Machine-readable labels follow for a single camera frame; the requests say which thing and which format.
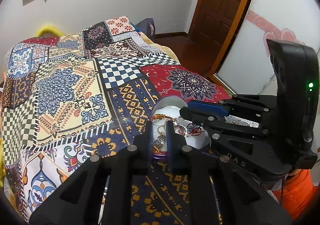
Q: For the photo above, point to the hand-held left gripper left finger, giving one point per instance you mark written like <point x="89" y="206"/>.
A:
<point x="144" y="145"/>

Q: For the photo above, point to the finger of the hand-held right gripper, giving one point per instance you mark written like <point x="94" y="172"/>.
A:
<point x="207" y="108"/>
<point x="225" y="137"/>

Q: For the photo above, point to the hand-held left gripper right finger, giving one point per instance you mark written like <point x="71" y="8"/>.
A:
<point x="170" y="140"/>

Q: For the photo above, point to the clear crystal pendant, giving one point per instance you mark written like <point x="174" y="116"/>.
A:
<point x="159" y="140"/>

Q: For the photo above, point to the purple heart-shaped jewelry box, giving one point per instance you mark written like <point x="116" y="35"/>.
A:
<point x="196" y="143"/>

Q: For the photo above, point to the person's right forearm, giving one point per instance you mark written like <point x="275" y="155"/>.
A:
<point x="297" y="195"/>

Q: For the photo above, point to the wooden wardrobe cabinet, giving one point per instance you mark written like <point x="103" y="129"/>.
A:
<point x="235" y="27"/>

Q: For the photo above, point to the patchwork printed blanket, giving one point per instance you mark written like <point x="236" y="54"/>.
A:
<point x="75" y="84"/>

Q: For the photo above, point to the white heart-print sliding door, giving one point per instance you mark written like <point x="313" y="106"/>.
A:
<point x="272" y="22"/>

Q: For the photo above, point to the dark bag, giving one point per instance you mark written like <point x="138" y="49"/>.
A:
<point x="147" y="27"/>

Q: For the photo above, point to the brown wooden door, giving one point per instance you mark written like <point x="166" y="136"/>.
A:
<point x="220" y="7"/>

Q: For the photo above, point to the yellow hoop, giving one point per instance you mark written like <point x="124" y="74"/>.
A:
<point x="47" y="30"/>

